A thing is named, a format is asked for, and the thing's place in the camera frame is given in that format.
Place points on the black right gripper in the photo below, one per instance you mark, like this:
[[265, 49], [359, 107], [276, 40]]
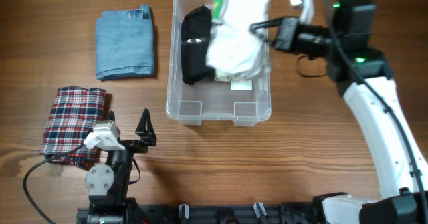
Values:
[[286, 33]]

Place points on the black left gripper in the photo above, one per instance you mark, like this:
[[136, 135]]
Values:
[[147, 136]]

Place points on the white shirt with green print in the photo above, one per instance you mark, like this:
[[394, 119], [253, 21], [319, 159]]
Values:
[[233, 48]]

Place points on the red plaid shirt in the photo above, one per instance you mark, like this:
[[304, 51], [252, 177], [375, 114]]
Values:
[[73, 115]]

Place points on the cream white garment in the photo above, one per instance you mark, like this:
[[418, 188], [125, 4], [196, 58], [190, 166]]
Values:
[[223, 76]]

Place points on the black garment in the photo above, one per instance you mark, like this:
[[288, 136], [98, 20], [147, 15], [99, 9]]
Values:
[[195, 39]]

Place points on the blue denim jeans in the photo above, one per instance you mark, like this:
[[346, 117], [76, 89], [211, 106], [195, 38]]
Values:
[[125, 44]]

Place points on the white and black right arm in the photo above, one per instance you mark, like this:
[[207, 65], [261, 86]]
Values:
[[366, 83]]

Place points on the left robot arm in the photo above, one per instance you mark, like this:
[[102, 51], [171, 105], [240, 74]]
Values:
[[108, 183]]

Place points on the white label in container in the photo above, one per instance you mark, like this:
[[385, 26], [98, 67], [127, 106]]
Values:
[[241, 85]]

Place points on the clear plastic storage container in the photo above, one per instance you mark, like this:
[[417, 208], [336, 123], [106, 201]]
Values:
[[208, 99]]

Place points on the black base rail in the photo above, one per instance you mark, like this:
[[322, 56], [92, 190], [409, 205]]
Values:
[[163, 214]]

